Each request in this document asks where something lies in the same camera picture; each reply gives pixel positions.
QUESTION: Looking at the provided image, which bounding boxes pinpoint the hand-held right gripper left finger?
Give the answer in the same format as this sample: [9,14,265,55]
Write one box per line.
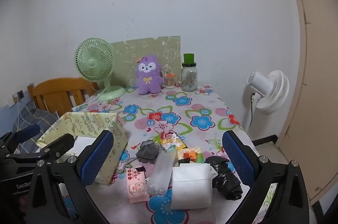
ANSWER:
[25,129,114,224]

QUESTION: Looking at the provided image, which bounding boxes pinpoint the yellow cartoon tissue packet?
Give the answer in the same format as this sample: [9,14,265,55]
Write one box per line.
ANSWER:
[158,131,188,150]

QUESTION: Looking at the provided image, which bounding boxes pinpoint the striped cloth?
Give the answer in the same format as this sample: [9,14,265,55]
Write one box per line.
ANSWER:
[136,163,155,177]

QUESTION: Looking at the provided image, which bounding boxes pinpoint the purple plush toy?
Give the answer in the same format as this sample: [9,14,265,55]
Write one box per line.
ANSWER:
[135,55,164,95]

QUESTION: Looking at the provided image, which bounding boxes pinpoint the green patterned board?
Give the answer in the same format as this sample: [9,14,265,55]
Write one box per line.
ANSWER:
[110,36,181,87]

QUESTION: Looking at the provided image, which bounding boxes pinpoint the toothpick jar with orange lid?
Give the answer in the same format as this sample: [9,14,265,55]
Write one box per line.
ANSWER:
[164,73,176,89]

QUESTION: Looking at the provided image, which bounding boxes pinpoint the white tissue pack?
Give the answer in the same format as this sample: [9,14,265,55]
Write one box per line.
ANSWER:
[170,163,218,210]

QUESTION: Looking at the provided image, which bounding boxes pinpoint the white standing fan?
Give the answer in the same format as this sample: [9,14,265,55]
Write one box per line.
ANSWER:
[241,70,290,132]

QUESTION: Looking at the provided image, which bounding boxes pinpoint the green desk fan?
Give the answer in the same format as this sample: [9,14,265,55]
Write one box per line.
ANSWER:
[75,38,126,101]

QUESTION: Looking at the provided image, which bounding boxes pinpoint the grey socks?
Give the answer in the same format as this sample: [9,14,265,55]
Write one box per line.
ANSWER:
[136,140,165,164]

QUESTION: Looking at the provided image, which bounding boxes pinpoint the black fan cable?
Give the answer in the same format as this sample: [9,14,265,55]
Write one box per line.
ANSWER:
[250,93,256,120]

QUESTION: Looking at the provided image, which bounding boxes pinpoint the glass jar with green lid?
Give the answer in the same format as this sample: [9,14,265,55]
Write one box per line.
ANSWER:
[181,53,198,92]

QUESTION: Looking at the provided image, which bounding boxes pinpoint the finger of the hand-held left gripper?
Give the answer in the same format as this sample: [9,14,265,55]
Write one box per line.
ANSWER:
[5,133,75,161]
[0,124,41,154]

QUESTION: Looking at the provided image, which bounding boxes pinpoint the floral tablecloth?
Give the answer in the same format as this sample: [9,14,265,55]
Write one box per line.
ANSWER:
[61,85,275,224]

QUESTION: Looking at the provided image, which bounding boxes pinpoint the pink cartoon packet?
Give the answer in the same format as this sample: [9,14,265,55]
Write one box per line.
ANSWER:
[126,167,150,204]

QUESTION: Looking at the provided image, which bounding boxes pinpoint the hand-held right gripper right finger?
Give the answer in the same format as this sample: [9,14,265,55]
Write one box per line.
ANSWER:
[222,130,310,224]

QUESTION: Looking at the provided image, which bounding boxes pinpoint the plaid bedding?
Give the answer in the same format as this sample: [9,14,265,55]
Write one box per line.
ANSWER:
[0,102,61,153]

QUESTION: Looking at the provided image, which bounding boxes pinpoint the small orange print packet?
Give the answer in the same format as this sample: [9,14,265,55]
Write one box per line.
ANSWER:
[176,147,205,164]

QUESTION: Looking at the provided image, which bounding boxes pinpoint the yellow patterned box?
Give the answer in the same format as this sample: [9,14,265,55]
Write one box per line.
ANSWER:
[36,111,128,185]

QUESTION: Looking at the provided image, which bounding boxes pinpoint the clear plastic bottle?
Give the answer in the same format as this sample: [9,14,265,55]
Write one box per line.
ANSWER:
[146,146,177,197]

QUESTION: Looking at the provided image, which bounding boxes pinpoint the black plastic bag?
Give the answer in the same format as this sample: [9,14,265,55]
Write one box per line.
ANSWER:
[204,155,243,201]

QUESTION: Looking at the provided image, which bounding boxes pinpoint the beige door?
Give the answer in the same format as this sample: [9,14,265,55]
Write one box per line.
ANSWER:
[275,0,338,207]

